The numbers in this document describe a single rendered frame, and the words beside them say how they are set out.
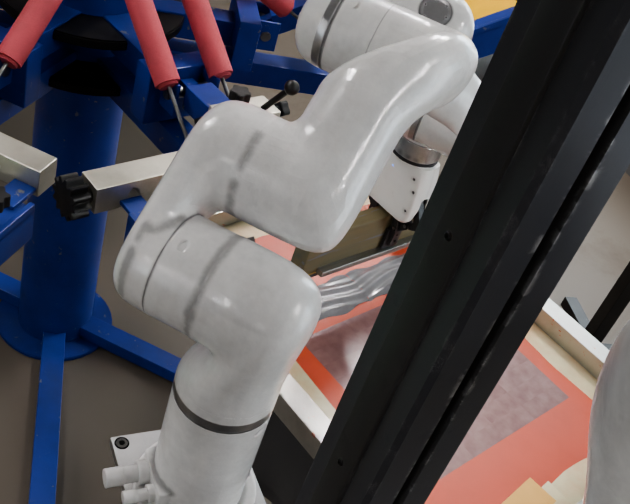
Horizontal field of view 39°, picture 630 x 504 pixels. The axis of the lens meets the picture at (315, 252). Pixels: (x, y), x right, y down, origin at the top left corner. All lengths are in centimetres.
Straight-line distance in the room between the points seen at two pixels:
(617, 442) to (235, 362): 36
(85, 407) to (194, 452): 163
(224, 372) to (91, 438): 166
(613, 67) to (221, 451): 56
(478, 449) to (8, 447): 135
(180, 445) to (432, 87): 39
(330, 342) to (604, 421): 96
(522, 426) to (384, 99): 78
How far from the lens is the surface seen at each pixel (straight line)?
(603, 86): 35
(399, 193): 133
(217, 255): 71
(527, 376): 150
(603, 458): 46
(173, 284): 71
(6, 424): 240
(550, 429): 144
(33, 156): 147
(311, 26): 85
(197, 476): 84
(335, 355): 137
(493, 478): 132
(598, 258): 371
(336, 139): 73
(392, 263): 157
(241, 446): 81
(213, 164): 73
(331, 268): 132
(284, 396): 124
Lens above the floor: 191
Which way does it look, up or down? 38 degrees down
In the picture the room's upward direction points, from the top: 20 degrees clockwise
